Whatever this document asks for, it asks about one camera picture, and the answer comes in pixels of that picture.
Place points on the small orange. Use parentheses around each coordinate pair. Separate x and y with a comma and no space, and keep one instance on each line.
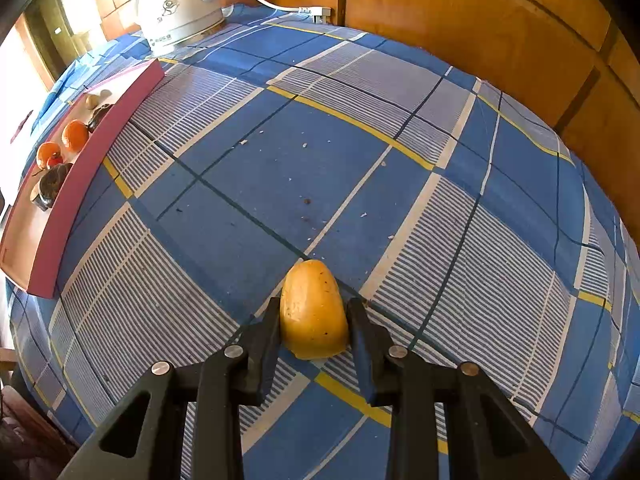
(49,154)

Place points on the wooden glass door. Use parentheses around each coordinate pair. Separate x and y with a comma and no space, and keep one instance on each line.
(55,25)

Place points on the blue plaid tablecloth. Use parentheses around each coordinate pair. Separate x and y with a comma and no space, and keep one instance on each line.
(350,185)

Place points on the large orange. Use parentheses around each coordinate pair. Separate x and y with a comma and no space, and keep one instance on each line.
(75,135)

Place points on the white pink-edged cardboard box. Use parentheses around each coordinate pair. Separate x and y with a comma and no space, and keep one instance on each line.
(65,220)

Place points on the halved dark-skinned fruit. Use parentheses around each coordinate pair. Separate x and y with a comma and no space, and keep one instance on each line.
(56,174)
(42,195)

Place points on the white floral electric kettle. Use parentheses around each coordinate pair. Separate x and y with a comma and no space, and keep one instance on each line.
(170,15)

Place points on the yellow mango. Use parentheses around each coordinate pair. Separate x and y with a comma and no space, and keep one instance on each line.
(312,310)

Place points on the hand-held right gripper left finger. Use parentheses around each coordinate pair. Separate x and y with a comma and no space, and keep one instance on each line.
(267,355)

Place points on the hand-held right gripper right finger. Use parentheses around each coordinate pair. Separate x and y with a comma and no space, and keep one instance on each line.
(362,360)

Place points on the dark brown round fruit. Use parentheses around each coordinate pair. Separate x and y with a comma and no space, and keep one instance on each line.
(100,115)

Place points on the small yellow-green fruit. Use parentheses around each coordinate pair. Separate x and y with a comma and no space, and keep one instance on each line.
(91,101)

